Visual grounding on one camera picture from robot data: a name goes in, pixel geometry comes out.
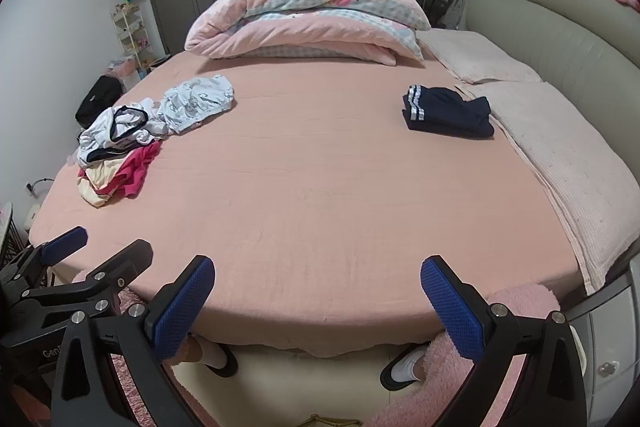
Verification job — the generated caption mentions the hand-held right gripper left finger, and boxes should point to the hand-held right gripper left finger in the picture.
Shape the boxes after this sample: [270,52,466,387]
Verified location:
[50,255,236,427]

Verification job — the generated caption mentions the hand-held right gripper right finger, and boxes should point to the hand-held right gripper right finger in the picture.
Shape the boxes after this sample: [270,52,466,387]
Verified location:
[420,255,593,427]

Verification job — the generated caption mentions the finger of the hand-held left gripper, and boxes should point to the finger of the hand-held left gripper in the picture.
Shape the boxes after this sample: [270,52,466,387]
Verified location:
[22,239,154,308]
[14,226,89,280]

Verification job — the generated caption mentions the light blue cartoon pajama pants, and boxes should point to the light blue cartoon pajama pants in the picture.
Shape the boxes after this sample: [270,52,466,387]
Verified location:
[157,74,236,135]

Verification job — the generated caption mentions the pink fluffy pajamas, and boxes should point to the pink fluffy pajamas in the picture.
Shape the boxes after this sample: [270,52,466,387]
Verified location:
[367,283,563,427]

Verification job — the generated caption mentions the cream garment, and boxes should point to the cream garment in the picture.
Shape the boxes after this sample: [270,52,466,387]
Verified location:
[76,157,131,208]

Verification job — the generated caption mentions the person's left shoe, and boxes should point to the person's left shoe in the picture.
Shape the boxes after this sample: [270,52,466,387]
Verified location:
[187,337,240,379]

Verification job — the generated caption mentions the person's shoe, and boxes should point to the person's shoe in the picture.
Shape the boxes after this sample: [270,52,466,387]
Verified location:
[187,337,240,379]
[380,347,431,392]

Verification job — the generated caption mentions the person's right shoe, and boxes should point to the person's right shoe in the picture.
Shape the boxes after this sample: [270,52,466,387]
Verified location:
[380,347,431,392]

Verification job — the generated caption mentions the mauve shaggy rug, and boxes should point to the mauve shaggy rug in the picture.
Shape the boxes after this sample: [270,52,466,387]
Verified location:
[0,272,171,427]

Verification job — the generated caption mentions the magenta garment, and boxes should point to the magenta garment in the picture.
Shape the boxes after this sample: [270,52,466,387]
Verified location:
[77,141,162,200]

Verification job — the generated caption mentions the white satin garment dark trim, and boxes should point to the white satin garment dark trim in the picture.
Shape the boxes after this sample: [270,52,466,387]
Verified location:
[76,97,168,168]

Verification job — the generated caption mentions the black bag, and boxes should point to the black bag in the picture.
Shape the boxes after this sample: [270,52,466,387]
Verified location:
[75,75,124,128]

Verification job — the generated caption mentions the grey nightstand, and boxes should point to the grey nightstand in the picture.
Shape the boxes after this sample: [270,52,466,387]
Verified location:
[565,267,640,427]

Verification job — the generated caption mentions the pink bed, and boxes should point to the pink bed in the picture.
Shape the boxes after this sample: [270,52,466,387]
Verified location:
[27,32,621,388]

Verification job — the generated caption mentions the pink storage box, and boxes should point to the pink storage box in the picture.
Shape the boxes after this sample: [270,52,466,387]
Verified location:
[105,59,138,80]

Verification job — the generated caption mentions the navy shorts with white stripes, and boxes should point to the navy shorts with white stripes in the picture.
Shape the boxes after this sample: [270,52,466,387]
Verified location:
[402,84,496,139]

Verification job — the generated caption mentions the white shelf rack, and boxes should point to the white shelf rack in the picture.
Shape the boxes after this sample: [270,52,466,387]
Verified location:
[110,2,153,78]

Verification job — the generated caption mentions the grey green padded headboard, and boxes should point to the grey green padded headboard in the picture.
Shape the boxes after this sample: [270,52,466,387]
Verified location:
[457,0,640,188]

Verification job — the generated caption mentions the gold wire basket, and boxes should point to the gold wire basket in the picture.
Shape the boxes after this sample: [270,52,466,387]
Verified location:
[295,413,363,427]

